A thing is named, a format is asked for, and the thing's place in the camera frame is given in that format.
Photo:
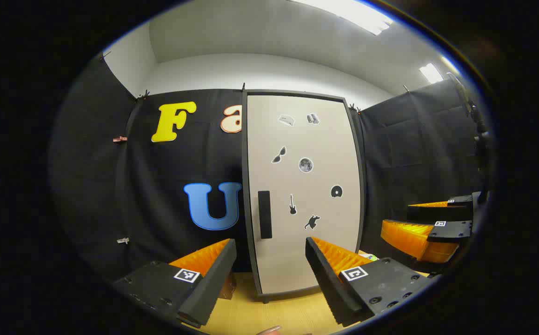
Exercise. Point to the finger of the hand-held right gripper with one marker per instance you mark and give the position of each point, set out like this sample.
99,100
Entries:
436,213
453,231

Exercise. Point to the grey cabinet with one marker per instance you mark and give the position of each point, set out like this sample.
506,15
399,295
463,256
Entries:
244,163

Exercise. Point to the large brown book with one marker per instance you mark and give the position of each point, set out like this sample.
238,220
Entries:
228,286

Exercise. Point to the ceiling light panel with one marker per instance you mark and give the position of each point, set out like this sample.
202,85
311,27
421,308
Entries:
431,73

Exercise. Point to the green plush toy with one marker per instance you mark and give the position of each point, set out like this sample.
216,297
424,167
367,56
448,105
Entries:
370,256

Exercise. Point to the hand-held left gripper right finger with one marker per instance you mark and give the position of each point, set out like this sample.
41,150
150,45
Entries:
327,284

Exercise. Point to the black backdrop cloth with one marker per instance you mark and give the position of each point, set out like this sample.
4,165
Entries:
157,186

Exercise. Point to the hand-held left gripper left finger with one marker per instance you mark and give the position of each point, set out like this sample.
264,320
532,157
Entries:
216,284

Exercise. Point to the silver clip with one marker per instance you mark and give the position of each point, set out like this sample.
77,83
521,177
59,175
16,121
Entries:
123,240

